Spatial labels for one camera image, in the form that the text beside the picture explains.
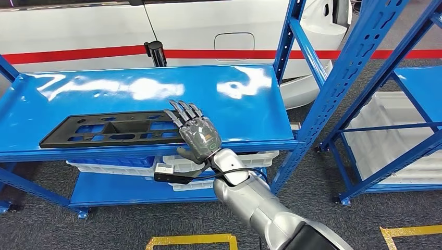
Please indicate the long black plastic panel part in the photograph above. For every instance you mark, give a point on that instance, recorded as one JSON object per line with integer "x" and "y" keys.
{"x": 124, "y": 129}

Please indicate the yellow floor tape square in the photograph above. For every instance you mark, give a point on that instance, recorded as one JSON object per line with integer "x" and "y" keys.
{"x": 407, "y": 230}

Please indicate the blue metal shelf rack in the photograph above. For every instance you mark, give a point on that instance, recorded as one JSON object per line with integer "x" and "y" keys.
{"x": 5, "y": 206}
{"x": 224, "y": 114}
{"x": 424, "y": 89}

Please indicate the blue plastic crate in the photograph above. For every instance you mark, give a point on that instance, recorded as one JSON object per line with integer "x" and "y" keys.
{"x": 114, "y": 161}

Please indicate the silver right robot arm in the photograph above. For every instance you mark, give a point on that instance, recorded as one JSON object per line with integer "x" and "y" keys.
{"x": 255, "y": 207}

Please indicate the red barrier belt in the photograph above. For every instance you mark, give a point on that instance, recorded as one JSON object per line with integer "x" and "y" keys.
{"x": 69, "y": 54}
{"x": 241, "y": 54}

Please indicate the grey floor socket plate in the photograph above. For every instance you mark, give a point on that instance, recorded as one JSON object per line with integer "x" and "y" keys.
{"x": 295, "y": 126}

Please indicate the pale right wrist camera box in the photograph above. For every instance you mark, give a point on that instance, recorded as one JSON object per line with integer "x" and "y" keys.
{"x": 164, "y": 169}

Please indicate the black stanchion post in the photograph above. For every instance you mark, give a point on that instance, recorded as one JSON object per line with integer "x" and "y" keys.
{"x": 156, "y": 53}

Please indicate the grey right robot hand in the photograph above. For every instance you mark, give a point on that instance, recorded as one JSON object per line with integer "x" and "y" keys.
{"x": 200, "y": 138}

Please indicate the white car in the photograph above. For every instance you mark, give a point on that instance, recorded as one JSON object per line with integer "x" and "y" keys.
{"x": 86, "y": 31}

